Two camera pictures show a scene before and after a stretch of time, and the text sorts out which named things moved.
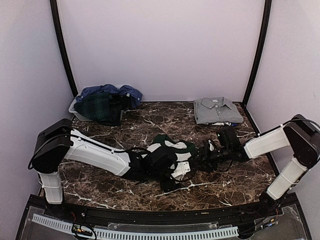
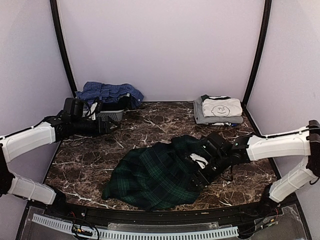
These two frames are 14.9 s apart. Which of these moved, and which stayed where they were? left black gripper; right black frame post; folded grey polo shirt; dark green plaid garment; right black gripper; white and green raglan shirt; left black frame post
Moved: left black gripper; right black gripper; white and green raglan shirt; dark green plaid garment
Stayed: left black frame post; right black frame post; folded grey polo shirt
